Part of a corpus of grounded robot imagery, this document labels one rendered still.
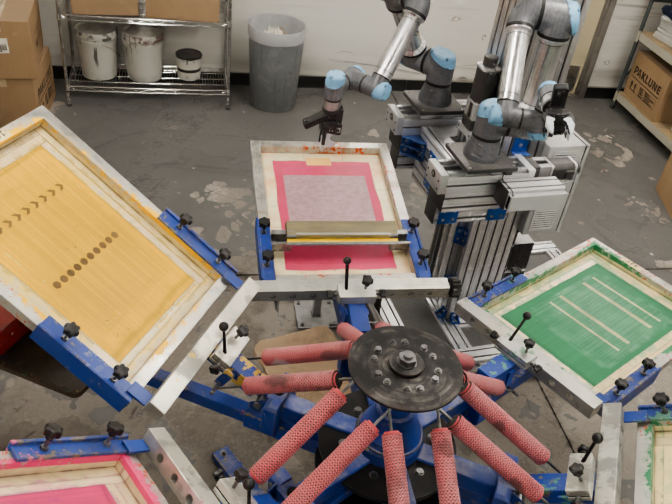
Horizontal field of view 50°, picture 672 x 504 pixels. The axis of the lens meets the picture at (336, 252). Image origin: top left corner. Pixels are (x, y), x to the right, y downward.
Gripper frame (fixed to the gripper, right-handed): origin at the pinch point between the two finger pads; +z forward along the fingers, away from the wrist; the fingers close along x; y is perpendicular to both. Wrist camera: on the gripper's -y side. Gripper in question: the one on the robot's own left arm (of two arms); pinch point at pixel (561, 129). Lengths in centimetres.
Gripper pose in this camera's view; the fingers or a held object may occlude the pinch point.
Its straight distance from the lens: 232.5
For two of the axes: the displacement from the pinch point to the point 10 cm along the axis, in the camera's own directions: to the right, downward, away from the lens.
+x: -9.9, -0.6, 1.2
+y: 0.2, 8.1, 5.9
